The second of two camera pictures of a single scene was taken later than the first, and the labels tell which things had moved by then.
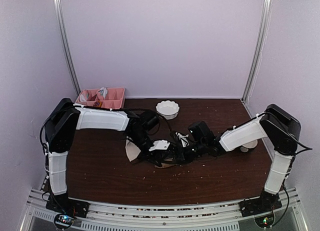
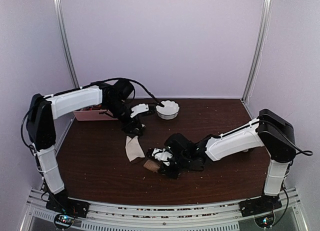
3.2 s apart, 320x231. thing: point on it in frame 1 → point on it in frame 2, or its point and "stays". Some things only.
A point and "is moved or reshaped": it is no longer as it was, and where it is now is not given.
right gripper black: x=176 y=157 → x=167 y=173
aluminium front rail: x=219 y=217 stays
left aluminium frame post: x=61 y=24 stays
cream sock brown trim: x=132 y=151 stays
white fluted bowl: x=169 y=109 stays
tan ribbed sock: x=164 y=164 is moved or reshaped
